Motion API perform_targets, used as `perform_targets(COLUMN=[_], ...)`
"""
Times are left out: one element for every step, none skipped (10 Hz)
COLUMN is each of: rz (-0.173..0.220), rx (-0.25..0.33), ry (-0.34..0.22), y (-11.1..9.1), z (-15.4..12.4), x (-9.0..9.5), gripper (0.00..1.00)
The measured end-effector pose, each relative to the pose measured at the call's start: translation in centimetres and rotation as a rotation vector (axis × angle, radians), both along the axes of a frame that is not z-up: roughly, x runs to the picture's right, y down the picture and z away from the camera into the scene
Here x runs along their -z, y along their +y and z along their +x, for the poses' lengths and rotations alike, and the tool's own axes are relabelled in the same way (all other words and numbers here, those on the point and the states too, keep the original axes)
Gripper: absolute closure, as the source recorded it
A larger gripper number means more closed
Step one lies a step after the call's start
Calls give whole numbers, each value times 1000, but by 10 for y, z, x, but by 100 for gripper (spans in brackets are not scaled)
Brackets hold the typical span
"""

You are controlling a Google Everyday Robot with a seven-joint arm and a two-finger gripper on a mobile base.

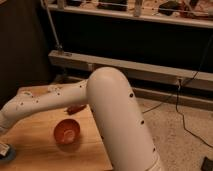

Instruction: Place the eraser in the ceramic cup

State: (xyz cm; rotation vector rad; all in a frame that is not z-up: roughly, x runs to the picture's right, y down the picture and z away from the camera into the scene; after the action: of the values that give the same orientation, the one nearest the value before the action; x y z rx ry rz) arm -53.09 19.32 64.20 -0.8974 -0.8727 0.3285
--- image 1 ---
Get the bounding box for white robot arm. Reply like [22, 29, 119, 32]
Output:
[0, 67, 165, 171]

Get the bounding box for small black box on floor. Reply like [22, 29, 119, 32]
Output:
[201, 157, 213, 171]

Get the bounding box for orange ceramic cup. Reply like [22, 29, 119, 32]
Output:
[53, 119, 80, 145]

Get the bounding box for black power cable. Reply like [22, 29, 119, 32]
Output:
[142, 33, 213, 149]

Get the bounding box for red eraser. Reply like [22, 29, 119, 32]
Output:
[66, 105, 86, 115]

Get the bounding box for metal rod stand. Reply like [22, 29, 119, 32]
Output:
[41, 0, 72, 56]

